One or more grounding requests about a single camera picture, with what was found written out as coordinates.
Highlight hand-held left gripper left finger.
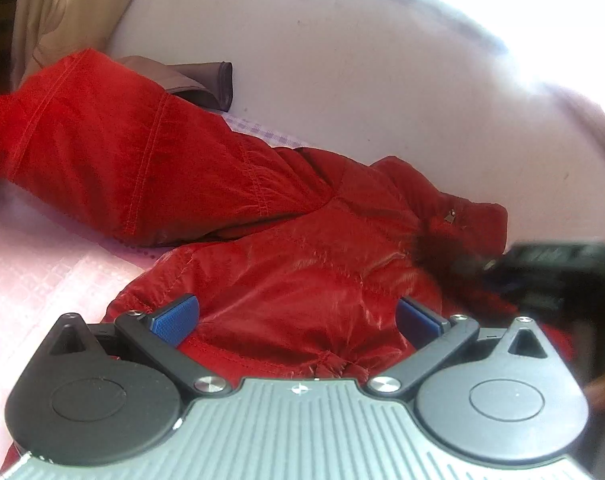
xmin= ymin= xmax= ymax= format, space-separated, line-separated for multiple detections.
xmin=41 ymin=295 xmax=234 ymax=402

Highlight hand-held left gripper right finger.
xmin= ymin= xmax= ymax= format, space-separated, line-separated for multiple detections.
xmin=365 ymin=296 xmax=557 ymax=404

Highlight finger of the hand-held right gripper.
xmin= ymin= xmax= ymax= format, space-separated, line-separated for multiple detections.
xmin=453 ymin=252 xmax=513 ymax=288

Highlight red puffer jacket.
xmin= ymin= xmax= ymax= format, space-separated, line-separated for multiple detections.
xmin=0 ymin=49 xmax=576 ymax=478

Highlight pink checked bedsheet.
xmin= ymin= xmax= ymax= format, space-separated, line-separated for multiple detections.
xmin=0 ymin=112 xmax=308 ymax=480

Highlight grey-brown folded cloth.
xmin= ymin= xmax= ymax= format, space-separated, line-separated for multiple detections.
xmin=117 ymin=55 xmax=233 ymax=112

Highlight bright window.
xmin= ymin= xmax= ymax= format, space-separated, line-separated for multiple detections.
xmin=377 ymin=0 xmax=605 ymax=133

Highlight beige cloth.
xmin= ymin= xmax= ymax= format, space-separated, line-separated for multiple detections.
xmin=12 ymin=0 xmax=148 ymax=81

